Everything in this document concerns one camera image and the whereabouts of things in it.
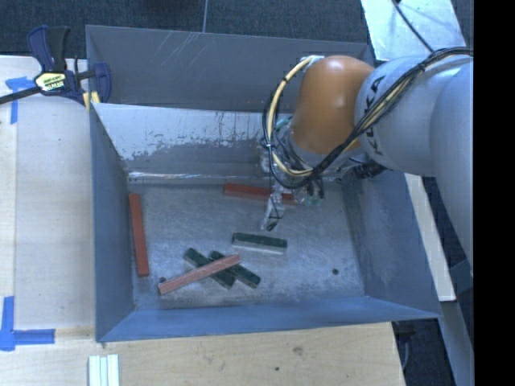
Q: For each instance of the grey metal bin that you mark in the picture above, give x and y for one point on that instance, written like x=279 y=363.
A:
x=241 y=288

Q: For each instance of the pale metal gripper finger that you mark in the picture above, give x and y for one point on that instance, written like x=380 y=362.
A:
x=277 y=205
x=266 y=215

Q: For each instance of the dark green flat block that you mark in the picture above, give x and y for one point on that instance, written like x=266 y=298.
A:
x=245 y=275
x=198 y=259
x=259 y=241

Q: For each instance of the red-brown flat block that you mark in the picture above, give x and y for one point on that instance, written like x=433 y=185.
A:
x=193 y=276
x=138 y=235
x=245 y=190

